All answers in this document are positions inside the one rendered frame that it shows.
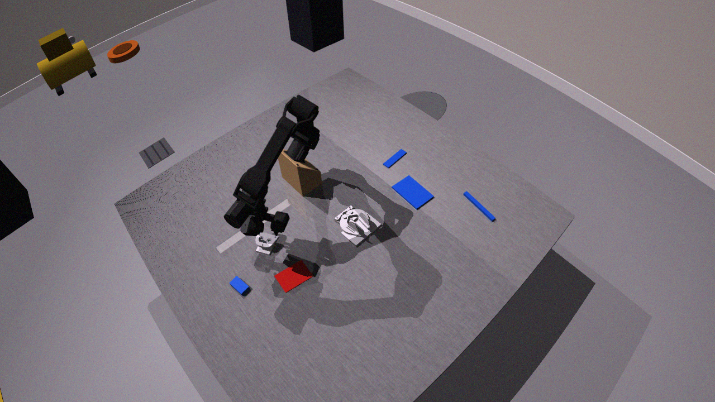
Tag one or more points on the red flat rectangular plate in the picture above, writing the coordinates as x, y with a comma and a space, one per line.
293, 276

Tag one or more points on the blue rectangular block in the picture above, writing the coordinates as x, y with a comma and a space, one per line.
239, 285

